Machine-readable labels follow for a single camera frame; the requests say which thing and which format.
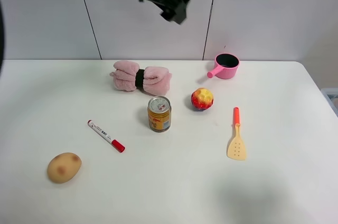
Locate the orange handled toy spatula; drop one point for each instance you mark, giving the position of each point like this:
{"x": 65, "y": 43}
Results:
{"x": 236, "y": 149}

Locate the red yellow bumpy ball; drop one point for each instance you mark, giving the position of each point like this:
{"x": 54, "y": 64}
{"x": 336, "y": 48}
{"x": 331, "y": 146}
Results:
{"x": 202, "y": 99}

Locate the gold drink can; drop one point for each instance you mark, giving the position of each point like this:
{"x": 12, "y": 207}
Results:
{"x": 159, "y": 113}

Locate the toy potato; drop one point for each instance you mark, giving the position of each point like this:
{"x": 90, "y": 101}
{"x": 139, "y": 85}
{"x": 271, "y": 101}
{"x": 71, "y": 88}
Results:
{"x": 63, "y": 167}

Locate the pink toy saucepan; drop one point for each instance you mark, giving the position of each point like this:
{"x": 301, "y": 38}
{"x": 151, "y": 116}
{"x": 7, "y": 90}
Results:
{"x": 225, "y": 66}

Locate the pink rolled towel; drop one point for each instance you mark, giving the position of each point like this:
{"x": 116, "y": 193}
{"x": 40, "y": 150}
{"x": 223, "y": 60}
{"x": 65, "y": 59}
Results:
{"x": 128, "y": 76}

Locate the red cap white marker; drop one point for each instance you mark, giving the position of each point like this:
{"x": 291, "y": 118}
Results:
{"x": 116, "y": 144}

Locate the clear plastic bin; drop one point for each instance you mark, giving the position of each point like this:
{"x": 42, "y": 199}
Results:
{"x": 331, "y": 95}

